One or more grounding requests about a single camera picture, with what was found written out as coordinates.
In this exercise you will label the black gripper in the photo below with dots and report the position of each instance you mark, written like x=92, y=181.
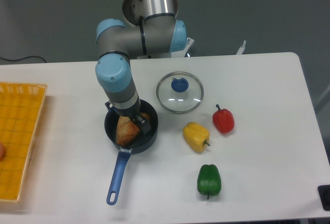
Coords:
x=130, y=110

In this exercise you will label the orange triangle bread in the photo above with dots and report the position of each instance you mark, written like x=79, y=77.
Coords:
x=126, y=132

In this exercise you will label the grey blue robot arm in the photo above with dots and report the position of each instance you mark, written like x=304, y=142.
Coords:
x=158, y=32

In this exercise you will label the glass lid blue knob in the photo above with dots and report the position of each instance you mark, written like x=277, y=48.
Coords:
x=180, y=92

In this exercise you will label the yellow bell pepper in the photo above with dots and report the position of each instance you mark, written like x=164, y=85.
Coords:
x=196, y=136

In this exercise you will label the red bell pepper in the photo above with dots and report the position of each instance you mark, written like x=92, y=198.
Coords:
x=223, y=120

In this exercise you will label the green bell pepper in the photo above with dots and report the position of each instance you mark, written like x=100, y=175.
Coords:
x=209, y=181

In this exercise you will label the yellow wicker basket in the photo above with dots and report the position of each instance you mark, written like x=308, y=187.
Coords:
x=21, y=107

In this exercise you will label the black device at table edge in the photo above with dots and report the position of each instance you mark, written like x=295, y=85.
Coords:
x=324, y=193

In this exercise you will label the dark pan blue handle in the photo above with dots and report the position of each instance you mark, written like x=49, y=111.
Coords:
x=142, y=143

